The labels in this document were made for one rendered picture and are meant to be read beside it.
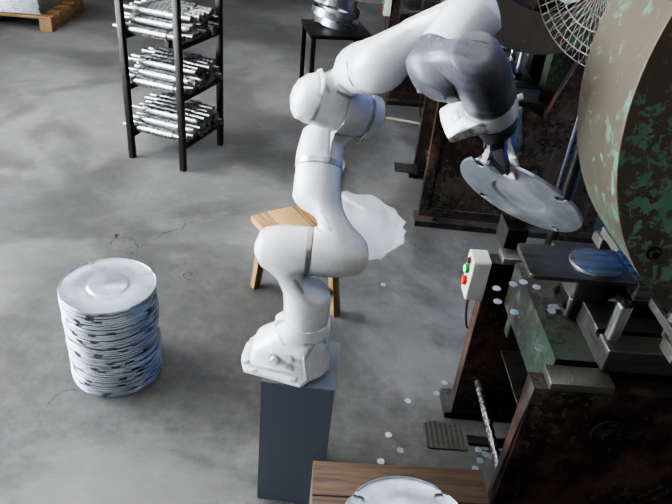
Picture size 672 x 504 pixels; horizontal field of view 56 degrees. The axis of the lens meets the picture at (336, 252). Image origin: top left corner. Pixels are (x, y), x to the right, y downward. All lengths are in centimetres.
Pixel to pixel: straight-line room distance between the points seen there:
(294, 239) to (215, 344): 104
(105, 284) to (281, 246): 85
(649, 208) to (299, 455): 112
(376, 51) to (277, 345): 72
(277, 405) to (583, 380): 72
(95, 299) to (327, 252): 90
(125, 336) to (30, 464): 43
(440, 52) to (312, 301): 67
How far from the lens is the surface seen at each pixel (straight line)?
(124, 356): 212
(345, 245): 139
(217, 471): 199
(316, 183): 142
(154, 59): 354
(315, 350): 155
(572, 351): 155
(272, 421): 168
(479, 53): 101
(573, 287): 160
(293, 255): 139
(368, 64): 127
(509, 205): 154
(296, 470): 181
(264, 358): 159
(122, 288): 208
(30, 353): 245
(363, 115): 142
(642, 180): 97
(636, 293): 162
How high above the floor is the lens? 157
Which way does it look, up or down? 33 degrees down
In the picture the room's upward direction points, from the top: 6 degrees clockwise
